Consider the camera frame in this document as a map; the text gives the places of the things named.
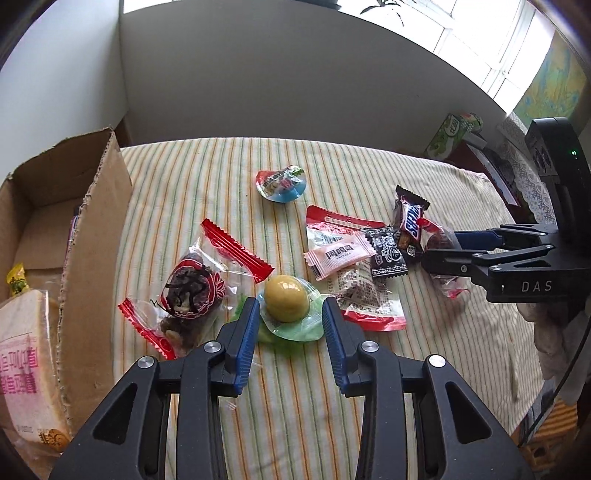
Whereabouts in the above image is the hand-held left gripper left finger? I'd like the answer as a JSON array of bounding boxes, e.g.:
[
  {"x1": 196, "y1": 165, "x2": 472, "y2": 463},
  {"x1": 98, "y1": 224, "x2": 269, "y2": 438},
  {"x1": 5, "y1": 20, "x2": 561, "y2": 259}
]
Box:
[{"x1": 48, "y1": 298, "x2": 262, "y2": 480}]

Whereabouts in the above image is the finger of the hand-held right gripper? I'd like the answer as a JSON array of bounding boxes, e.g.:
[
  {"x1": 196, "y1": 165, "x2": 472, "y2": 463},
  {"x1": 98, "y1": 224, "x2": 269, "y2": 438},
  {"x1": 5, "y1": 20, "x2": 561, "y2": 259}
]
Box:
[
  {"x1": 452, "y1": 224, "x2": 561, "y2": 254},
  {"x1": 421, "y1": 244, "x2": 561, "y2": 289}
]

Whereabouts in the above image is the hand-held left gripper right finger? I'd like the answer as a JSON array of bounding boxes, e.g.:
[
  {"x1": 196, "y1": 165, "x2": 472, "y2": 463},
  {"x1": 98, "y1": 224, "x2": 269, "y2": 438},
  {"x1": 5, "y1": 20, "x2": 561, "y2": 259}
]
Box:
[{"x1": 322, "y1": 298, "x2": 539, "y2": 480}]

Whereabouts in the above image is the red and white snack pouch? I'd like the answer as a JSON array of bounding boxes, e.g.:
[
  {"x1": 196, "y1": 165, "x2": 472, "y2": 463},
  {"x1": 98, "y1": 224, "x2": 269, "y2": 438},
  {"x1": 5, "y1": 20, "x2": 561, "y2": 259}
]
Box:
[{"x1": 305, "y1": 205, "x2": 408, "y2": 332}]

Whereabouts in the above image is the brown chocolate bar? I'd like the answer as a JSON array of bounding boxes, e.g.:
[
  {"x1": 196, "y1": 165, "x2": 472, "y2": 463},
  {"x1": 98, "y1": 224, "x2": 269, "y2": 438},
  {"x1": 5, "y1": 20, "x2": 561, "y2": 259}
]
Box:
[{"x1": 392, "y1": 185, "x2": 431, "y2": 264}]

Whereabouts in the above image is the yellow egg candy green pack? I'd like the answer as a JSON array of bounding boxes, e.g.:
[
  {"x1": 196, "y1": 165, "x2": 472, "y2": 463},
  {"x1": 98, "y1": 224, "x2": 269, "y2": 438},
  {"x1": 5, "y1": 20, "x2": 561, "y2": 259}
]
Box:
[{"x1": 233, "y1": 274, "x2": 326, "y2": 344}]

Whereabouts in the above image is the small black snack packet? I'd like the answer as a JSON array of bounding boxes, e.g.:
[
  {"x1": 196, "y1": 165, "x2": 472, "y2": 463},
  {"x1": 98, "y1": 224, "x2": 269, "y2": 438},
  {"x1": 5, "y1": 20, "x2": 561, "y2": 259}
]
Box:
[{"x1": 360, "y1": 225, "x2": 409, "y2": 280}]

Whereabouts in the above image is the clear red walnut date packet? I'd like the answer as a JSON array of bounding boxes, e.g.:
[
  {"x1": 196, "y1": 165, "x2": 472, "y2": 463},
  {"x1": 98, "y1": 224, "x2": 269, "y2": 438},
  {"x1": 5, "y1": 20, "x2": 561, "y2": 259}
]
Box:
[{"x1": 117, "y1": 218, "x2": 273, "y2": 361}]

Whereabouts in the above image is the small pink snack packet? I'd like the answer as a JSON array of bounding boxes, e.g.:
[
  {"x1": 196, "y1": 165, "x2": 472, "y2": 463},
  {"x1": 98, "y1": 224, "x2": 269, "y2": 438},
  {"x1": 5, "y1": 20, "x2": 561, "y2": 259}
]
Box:
[{"x1": 302, "y1": 233, "x2": 377, "y2": 281}]

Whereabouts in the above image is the brown cardboard box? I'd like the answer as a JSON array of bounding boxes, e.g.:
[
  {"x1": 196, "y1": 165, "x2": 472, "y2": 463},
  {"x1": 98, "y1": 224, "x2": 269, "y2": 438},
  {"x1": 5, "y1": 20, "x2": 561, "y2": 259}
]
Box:
[{"x1": 0, "y1": 127, "x2": 134, "y2": 430}]

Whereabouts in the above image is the person's right hand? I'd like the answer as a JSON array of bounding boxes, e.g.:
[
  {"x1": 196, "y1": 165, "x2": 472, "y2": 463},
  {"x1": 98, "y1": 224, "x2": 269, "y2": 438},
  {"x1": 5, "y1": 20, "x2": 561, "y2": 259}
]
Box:
[{"x1": 517, "y1": 300, "x2": 585, "y2": 402}]

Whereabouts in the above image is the white lace cloth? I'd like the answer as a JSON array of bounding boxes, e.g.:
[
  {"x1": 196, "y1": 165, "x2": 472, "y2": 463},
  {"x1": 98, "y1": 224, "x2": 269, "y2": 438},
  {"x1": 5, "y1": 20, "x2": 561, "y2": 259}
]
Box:
[{"x1": 496, "y1": 113, "x2": 561, "y2": 222}]

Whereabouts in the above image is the dark red box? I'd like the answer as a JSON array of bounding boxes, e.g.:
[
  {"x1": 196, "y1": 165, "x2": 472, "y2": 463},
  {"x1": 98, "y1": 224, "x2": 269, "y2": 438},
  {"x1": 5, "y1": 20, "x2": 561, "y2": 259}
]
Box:
[{"x1": 445, "y1": 141, "x2": 520, "y2": 206}]

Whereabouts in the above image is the striped tablecloth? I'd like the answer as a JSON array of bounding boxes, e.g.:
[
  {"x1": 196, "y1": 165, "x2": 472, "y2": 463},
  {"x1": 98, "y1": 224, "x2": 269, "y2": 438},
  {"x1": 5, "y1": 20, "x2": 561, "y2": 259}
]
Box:
[{"x1": 111, "y1": 136, "x2": 555, "y2": 480}]

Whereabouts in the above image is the green carton box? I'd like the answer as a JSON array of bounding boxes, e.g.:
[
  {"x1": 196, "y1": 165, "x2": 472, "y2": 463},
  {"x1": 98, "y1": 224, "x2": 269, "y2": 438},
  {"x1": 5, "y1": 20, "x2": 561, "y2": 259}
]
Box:
[{"x1": 425, "y1": 112, "x2": 483, "y2": 161}]

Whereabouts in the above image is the window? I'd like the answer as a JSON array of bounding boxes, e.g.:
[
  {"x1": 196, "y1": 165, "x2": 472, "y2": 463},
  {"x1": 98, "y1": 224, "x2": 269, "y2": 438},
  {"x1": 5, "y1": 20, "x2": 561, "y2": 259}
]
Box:
[{"x1": 434, "y1": 0, "x2": 555, "y2": 112}]

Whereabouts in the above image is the sliced bread packet pink print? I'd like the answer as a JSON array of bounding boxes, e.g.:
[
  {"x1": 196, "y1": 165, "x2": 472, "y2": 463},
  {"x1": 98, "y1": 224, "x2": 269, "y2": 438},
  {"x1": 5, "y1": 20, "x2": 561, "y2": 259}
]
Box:
[{"x1": 0, "y1": 288, "x2": 75, "y2": 455}]

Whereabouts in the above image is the small yellow snack packet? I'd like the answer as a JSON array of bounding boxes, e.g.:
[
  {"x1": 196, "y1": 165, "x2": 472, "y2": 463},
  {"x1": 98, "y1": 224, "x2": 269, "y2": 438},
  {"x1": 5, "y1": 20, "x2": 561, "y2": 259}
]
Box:
[{"x1": 6, "y1": 263, "x2": 29, "y2": 298}]

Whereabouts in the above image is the potted green plant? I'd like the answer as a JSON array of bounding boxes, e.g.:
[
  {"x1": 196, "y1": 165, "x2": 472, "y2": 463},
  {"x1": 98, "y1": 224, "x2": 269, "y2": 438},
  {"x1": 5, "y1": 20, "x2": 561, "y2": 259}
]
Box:
[{"x1": 360, "y1": 0, "x2": 416, "y2": 17}]

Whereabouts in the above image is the white cabinet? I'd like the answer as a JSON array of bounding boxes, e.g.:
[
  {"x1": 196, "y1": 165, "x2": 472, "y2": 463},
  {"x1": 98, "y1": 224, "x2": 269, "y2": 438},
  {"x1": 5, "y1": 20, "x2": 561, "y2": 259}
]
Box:
[{"x1": 0, "y1": 0, "x2": 132, "y2": 181}]

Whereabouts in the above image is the wall map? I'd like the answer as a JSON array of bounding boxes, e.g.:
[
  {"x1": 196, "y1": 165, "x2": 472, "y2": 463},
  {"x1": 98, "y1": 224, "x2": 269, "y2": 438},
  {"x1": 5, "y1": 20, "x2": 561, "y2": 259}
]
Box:
[{"x1": 512, "y1": 32, "x2": 591, "y2": 130}]

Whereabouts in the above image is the black cable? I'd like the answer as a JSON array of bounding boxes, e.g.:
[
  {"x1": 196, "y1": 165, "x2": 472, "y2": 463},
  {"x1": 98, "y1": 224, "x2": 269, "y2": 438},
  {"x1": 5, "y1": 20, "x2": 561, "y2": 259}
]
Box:
[{"x1": 519, "y1": 318, "x2": 591, "y2": 446}]

